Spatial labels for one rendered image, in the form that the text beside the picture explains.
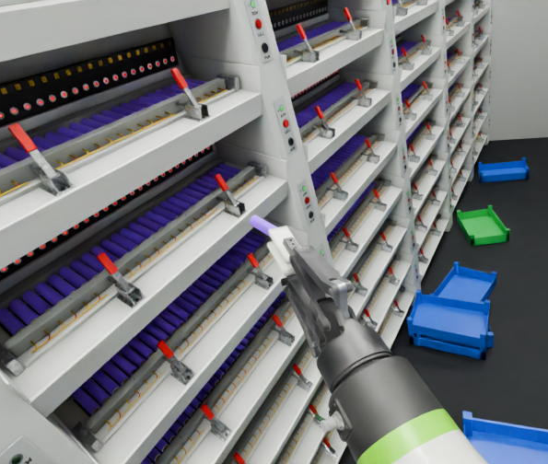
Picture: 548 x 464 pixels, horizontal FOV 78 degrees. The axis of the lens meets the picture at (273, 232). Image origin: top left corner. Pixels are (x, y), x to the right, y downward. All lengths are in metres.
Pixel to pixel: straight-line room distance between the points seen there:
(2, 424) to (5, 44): 0.44
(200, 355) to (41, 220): 0.39
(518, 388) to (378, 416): 1.39
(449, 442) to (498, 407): 1.31
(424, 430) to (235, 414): 0.60
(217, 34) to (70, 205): 0.46
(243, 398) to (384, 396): 0.59
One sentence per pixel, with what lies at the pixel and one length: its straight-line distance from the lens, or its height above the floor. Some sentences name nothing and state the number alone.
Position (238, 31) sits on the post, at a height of 1.41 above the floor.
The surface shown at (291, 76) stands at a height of 1.29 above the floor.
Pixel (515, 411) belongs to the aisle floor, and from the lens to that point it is 1.65.
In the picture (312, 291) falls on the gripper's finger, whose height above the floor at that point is 1.12.
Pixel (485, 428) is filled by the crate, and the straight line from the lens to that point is 1.11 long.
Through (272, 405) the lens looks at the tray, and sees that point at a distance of 1.08.
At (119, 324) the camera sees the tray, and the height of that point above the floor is 1.09.
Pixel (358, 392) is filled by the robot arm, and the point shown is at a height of 1.11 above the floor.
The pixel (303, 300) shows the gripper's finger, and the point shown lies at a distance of 0.44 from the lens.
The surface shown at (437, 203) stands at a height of 0.31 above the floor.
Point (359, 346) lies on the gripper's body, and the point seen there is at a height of 1.11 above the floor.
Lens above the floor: 1.39
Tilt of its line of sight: 29 degrees down
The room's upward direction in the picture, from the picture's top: 19 degrees counter-clockwise
